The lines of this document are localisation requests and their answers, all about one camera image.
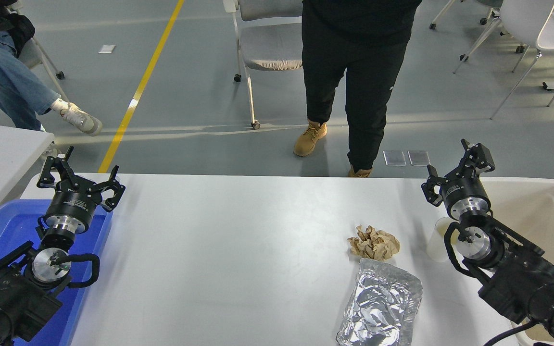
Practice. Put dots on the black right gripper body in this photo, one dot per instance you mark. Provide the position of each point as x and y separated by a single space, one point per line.
464 188

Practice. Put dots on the white plastic chair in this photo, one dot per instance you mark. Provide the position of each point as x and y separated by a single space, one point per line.
527 19

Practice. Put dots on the seated person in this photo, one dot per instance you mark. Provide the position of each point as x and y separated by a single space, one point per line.
7 81

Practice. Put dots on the blue plastic tray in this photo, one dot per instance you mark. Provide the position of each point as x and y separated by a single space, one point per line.
7 226

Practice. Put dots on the tan paper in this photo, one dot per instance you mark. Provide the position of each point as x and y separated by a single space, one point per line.
373 244

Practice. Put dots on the grey chair with casters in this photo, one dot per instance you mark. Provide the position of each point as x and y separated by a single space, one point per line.
489 3

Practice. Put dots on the foil tray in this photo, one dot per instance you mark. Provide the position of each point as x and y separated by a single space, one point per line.
383 302

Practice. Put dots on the large pale plastic bin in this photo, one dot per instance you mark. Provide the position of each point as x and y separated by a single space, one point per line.
536 211

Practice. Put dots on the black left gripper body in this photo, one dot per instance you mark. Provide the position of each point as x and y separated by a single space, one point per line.
71 204

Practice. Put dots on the white paper cup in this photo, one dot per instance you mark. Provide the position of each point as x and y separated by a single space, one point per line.
438 246

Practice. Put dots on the clear floor plate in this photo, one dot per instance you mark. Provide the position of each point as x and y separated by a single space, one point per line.
419 158
395 158

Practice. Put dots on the standing person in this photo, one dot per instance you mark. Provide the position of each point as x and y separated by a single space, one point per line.
368 72

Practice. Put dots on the grey padded rolling chair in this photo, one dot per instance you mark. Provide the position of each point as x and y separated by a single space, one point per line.
270 45

